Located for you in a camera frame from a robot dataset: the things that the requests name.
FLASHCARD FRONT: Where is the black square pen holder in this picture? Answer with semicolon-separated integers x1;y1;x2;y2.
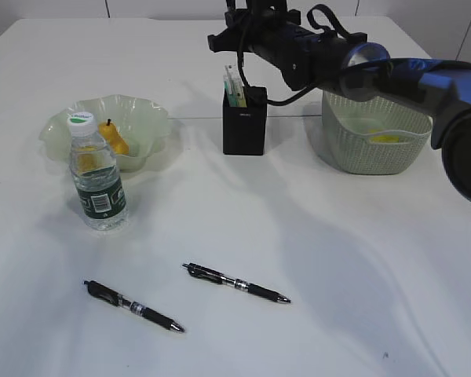
222;91;267;156

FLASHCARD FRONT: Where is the clear plastic ruler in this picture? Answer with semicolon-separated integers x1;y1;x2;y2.
225;64;244;96

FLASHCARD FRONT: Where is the green woven plastic basket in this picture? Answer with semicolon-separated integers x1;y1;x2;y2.
322;91;433;175

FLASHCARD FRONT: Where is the yellow waste paper wrapper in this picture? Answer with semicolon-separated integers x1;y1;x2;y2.
369;129;401;144

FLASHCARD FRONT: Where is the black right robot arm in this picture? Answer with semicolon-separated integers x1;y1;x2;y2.
207;1;471;202

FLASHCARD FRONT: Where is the green ruffled glass plate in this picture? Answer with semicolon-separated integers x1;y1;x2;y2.
39;94;171;172

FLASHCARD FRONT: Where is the yellow pear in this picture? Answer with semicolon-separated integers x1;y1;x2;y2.
98;119;130;156

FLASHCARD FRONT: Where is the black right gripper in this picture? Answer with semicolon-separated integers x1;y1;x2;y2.
207;9;310;75

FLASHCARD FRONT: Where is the mint green pen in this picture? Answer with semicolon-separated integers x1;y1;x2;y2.
223;75;238;107

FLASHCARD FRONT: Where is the clear water bottle green label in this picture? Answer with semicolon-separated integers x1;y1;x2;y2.
67;112;128;231

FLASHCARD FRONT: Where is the black pen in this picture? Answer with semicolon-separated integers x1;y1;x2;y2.
247;86;266;105
182;263;292;304
83;280;185;334

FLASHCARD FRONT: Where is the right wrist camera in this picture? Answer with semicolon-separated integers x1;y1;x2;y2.
225;0;288;16

